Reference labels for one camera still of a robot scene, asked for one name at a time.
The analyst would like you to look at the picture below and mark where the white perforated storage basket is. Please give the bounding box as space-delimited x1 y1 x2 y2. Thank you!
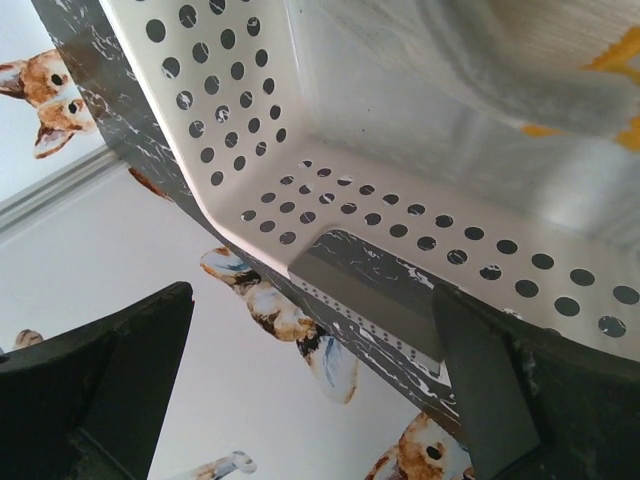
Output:
103 1 639 371

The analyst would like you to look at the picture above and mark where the blue dotted work glove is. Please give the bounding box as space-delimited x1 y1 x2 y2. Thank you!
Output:
449 0 640 151

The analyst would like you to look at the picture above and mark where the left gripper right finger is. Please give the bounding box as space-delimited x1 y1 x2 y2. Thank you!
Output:
431 285 639 479

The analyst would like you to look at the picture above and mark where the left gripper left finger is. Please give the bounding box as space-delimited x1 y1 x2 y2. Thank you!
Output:
1 282 194 479

